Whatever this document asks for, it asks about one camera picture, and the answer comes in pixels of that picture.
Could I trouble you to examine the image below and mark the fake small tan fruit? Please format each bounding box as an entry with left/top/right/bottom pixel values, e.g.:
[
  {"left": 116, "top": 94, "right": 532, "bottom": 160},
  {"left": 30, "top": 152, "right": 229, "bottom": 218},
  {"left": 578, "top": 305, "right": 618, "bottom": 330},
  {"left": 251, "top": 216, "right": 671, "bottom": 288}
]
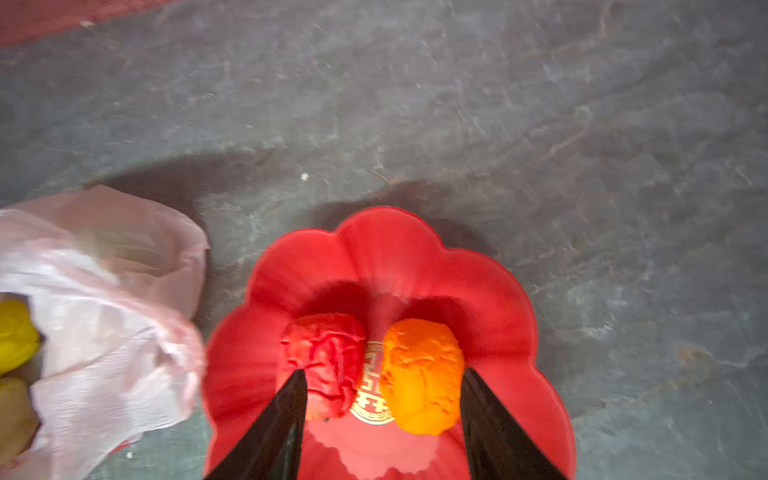
[{"left": 0, "top": 377, "right": 39, "bottom": 465}]

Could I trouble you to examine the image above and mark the red flower-shaped plastic bowl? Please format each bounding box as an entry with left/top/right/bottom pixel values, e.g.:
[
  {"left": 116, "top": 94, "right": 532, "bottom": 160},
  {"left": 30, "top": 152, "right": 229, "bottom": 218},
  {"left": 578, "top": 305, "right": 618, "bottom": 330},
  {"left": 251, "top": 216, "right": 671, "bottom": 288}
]
[{"left": 202, "top": 207, "right": 577, "bottom": 478}]

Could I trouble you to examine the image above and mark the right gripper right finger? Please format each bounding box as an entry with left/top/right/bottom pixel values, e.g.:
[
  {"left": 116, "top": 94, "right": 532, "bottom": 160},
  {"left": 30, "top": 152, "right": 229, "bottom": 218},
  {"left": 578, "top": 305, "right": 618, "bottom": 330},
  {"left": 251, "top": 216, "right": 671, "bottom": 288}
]
[{"left": 460, "top": 368, "right": 566, "bottom": 480}]

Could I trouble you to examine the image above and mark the fake orange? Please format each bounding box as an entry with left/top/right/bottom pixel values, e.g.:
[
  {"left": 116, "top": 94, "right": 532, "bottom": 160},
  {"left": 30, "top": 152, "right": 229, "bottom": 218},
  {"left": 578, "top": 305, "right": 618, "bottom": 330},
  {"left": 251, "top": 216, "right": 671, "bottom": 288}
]
[{"left": 380, "top": 318, "right": 465, "bottom": 436}]

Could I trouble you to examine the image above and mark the fake yellow lemon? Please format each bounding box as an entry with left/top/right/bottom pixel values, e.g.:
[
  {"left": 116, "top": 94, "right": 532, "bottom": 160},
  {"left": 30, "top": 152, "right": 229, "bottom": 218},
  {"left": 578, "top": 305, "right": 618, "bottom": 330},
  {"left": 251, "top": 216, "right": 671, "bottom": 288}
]
[{"left": 0, "top": 298, "right": 41, "bottom": 375}]

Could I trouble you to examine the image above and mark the fake red apple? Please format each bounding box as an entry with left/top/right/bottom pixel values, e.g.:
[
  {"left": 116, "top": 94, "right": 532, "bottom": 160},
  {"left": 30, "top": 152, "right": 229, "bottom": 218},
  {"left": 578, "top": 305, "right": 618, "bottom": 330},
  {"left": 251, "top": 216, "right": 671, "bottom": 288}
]
[{"left": 276, "top": 313, "right": 366, "bottom": 421}]

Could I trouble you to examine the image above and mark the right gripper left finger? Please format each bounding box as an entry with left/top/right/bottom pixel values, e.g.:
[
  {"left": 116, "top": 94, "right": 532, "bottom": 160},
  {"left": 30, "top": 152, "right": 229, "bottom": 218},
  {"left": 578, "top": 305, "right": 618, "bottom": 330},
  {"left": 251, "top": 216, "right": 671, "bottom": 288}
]
[{"left": 205, "top": 369, "right": 308, "bottom": 480}]

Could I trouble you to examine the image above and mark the pink plastic bag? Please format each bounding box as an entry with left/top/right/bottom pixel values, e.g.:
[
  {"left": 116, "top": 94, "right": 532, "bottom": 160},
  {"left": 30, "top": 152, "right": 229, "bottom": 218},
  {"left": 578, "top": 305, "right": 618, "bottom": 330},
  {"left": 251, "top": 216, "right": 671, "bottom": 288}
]
[{"left": 1, "top": 186, "right": 209, "bottom": 479}]

